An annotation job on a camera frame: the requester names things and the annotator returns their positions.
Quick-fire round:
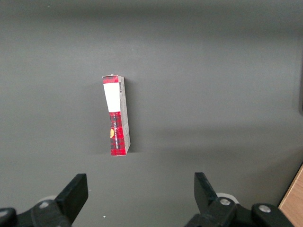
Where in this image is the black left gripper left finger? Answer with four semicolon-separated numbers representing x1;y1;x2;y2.
0;174;89;227

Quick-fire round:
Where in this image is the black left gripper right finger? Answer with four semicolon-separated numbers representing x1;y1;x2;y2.
184;172;294;227

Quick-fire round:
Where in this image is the wooden drawer cabinet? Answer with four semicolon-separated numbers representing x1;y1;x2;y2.
278;162;303;227

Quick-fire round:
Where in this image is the red plaid cardboard box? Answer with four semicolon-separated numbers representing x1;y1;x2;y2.
102;74;132;157

